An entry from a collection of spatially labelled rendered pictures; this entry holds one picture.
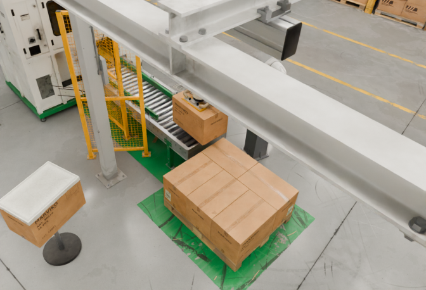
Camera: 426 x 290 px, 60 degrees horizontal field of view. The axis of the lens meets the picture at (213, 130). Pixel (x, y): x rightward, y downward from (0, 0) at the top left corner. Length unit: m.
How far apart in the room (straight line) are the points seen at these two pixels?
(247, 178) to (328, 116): 3.46
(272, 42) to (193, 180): 3.08
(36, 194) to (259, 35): 2.84
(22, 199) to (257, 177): 2.42
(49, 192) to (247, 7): 2.84
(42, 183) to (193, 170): 1.61
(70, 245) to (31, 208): 1.02
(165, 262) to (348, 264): 2.02
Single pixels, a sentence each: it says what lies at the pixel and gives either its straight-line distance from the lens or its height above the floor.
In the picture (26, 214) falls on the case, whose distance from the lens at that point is 3.59.
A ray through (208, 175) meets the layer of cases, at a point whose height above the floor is 0.54.
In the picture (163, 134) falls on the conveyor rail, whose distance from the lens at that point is 4.76.
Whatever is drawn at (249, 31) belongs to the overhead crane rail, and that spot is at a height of 3.14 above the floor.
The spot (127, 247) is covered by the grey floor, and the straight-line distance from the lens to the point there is 4.38.
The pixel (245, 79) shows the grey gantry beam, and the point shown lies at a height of 3.22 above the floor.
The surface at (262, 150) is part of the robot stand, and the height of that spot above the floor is 0.13.
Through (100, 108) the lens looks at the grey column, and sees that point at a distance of 4.23.
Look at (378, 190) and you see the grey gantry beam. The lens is 0.88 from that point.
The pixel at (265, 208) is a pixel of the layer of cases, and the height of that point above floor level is 0.54.
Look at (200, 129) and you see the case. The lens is 4.30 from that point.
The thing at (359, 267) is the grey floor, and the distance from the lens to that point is 4.62.
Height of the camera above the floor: 3.71
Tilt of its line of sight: 41 degrees down
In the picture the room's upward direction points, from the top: 4 degrees clockwise
